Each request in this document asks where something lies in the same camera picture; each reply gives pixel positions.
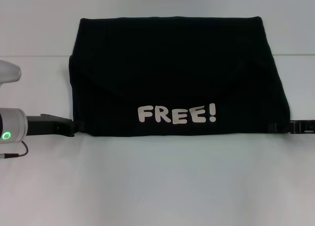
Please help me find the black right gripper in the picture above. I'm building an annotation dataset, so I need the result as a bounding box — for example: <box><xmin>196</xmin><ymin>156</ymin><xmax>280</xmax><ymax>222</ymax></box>
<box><xmin>268</xmin><ymin>120</ymin><xmax>315</xmax><ymax>134</ymax></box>

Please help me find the black shirt with FREE print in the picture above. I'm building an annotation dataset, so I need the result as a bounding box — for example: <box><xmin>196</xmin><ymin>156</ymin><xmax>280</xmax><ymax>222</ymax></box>
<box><xmin>68</xmin><ymin>15</ymin><xmax>292</xmax><ymax>137</ymax></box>

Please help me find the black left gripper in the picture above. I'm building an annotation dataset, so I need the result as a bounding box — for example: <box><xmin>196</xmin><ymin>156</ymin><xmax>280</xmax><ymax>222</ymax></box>
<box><xmin>26</xmin><ymin>113</ymin><xmax>86</xmax><ymax>137</ymax></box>

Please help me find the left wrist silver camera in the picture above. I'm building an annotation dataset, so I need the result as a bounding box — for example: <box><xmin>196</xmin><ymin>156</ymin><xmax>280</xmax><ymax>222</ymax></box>
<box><xmin>0</xmin><ymin>60</ymin><xmax>23</xmax><ymax>87</ymax></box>

